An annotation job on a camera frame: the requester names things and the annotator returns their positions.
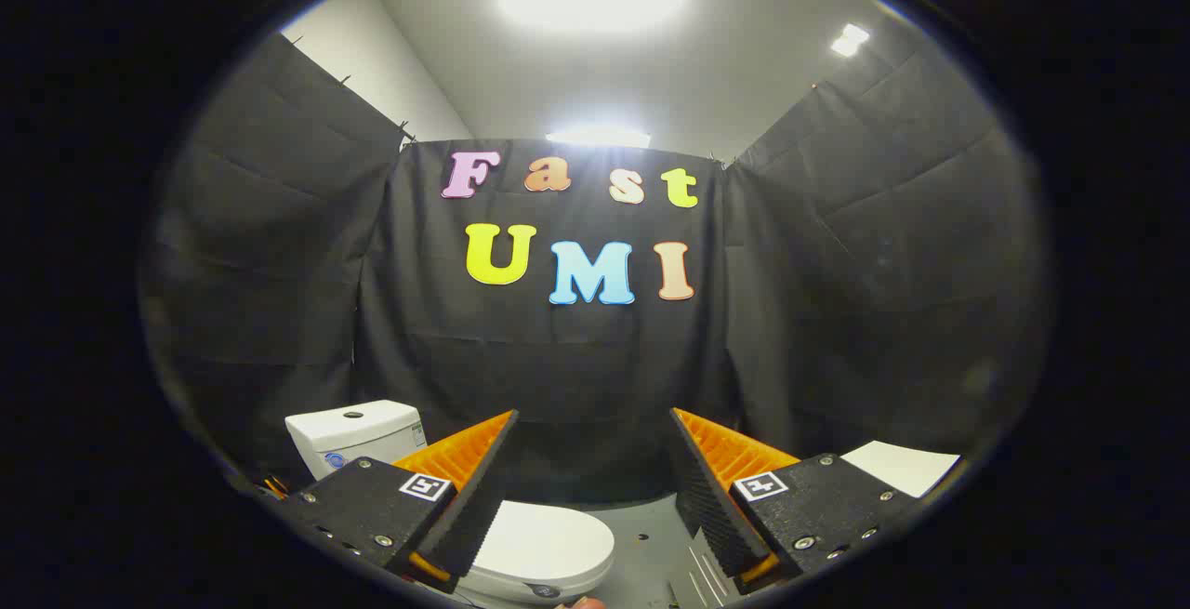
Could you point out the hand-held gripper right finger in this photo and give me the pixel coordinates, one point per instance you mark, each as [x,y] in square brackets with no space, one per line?
[711,497]

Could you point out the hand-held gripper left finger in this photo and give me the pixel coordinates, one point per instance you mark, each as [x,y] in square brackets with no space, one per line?
[483,488]

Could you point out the white toilet lid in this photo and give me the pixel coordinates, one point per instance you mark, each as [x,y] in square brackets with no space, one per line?
[544,539]

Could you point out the black backdrop cloth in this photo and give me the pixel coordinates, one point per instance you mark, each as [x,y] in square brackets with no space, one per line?
[558,377]

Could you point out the grey ribbed cabinet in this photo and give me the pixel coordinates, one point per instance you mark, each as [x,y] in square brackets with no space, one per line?
[902,468]

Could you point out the long ceiling light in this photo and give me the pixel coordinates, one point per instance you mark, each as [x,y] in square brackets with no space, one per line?
[600,137]

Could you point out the small ceiling light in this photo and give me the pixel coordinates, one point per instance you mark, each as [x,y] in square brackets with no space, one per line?
[849,39]

